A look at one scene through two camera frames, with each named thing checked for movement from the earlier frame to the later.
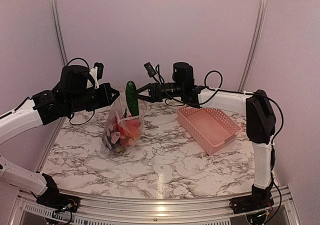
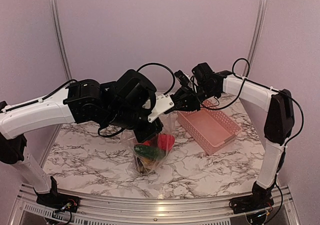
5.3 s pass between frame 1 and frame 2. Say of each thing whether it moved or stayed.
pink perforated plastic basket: stayed
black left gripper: moved
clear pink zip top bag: moved
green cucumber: moved
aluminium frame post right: stayed
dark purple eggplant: moved
